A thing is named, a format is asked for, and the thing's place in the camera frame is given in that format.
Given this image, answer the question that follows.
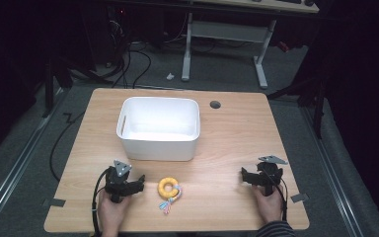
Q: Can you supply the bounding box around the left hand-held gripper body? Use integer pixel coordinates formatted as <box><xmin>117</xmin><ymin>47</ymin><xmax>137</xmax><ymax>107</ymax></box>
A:
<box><xmin>104</xmin><ymin>159</ymin><xmax>136</xmax><ymax>203</ymax></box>

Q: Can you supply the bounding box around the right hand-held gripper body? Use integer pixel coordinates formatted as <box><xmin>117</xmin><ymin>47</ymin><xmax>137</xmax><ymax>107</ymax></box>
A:
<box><xmin>256</xmin><ymin>155</ymin><xmax>289</xmax><ymax>198</ymax></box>

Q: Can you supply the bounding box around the yellow ring rope toy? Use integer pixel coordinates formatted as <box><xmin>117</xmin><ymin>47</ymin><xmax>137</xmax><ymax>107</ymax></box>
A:
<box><xmin>157</xmin><ymin>177</ymin><xmax>183</xmax><ymax>215</ymax></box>

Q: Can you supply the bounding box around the white plastic storage bin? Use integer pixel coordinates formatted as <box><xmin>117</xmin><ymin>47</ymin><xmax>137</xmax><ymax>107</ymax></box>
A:
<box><xmin>115</xmin><ymin>96</ymin><xmax>201</xmax><ymax>162</ymax></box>

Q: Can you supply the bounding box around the person's left hand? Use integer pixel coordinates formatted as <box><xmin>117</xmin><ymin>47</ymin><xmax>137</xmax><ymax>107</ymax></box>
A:
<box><xmin>97</xmin><ymin>190</ymin><xmax>133</xmax><ymax>229</ymax></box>

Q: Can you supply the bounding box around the person's right hand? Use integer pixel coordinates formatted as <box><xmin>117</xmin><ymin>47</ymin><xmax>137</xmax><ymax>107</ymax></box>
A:
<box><xmin>251</xmin><ymin>184</ymin><xmax>284</xmax><ymax>225</ymax></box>

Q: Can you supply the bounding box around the grey tape piece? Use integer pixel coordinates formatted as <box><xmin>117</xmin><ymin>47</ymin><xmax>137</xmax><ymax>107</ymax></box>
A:
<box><xmin>42</xmin><ymin>197</ymin><xmax>67</xmax><ymax>208</ymax></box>
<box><xmin>289</xmin><ymin>193</ymin><xmax>310</xmax><ymax>203</ymax></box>

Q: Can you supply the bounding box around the dark metal stand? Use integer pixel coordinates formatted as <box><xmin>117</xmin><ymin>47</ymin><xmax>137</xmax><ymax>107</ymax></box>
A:
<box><xmin>266</xmin><ymin>63</ymin><xmax>331</xmax><ymax>140</ymax></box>
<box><xmin>41</xmin><ymin>54</ymin><xmax>95</xmax><ymax>119</ymax></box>

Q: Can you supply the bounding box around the red object under desk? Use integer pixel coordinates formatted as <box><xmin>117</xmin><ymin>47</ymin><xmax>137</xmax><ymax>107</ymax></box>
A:
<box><xmin>277</xmin><ymin>40</ymin><xmax>291</xmax><ymax>53</ymax></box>

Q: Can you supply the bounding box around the white-legged wooden desk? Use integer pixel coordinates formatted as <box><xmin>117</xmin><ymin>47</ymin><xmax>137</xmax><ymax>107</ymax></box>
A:
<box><xmin>180</xmin><ymin>0</ymin><xmax>321</xmax><ymax>90</ymax></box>

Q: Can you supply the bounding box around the dark computer tower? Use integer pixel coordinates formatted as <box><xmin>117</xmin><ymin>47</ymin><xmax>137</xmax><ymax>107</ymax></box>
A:
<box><xmin>106</xmin><ymin>5</ymin><xmax>130</xmax><ymax>67</ymax></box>

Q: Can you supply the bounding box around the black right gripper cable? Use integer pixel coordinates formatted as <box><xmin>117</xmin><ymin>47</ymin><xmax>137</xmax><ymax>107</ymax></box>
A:
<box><xmin>265</xmin><ymin>169</ymin><xmax>289</xmax><ymax>222</ymax></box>

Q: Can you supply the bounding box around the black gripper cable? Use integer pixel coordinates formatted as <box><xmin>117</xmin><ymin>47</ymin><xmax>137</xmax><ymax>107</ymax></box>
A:
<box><xmin>265</xmin><ymin>169</ymin><xmax>289</xmax><ymax>222</ymax></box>
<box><xmin>91</xmin><ymin>168</ymin><xmax>112</xmax><ymax>237</ymax></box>

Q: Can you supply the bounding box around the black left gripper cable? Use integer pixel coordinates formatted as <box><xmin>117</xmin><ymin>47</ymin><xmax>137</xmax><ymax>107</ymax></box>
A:
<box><xmin>91</xmin><ymin>168</ymin><xmax>112</xmax><ymax>237</ymax></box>

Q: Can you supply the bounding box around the metal floor rail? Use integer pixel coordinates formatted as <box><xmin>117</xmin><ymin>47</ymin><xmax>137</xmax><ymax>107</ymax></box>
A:
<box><xmin>0</xmin><ymin>93</ymin><xmax>67</xmax><ymax>233</ymax></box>
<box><xmin>299</xmin><ymin>104</ymin><xmax>365</xmax><ymax>237</ymax></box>

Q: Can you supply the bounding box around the black floor cable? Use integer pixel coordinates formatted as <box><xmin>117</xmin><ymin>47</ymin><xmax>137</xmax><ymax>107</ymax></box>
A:
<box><xmin>48</xmin><ymin>112</ymin><xmax>87</xmax><ymax>183</ymax></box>

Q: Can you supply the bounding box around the black cable bundle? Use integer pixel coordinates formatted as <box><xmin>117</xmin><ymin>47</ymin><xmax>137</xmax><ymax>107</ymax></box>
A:
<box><xmin>111</xmin><ymin>40</ymin><xmax>153</xmax><ymax>90</ymax></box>

